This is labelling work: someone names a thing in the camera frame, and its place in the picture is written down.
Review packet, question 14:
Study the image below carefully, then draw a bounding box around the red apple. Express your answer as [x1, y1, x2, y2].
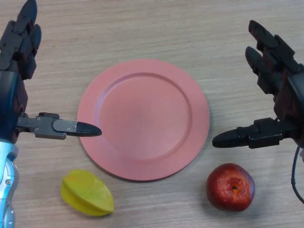
[206, 162, 256, 212]

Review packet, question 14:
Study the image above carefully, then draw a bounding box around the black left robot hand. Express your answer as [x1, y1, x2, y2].
[0, 0, 103, 144]

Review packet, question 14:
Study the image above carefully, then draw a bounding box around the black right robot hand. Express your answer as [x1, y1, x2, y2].
[212, 20, 304, 149]

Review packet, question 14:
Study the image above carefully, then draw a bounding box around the pink round plate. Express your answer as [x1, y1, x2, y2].
[77, 59, 210, 182]

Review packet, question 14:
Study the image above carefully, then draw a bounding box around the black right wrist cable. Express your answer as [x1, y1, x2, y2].
[290, 146, 304, 204]

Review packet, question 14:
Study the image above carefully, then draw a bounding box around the yellow starfruit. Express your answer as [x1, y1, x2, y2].
[60, 169, 115, 217]

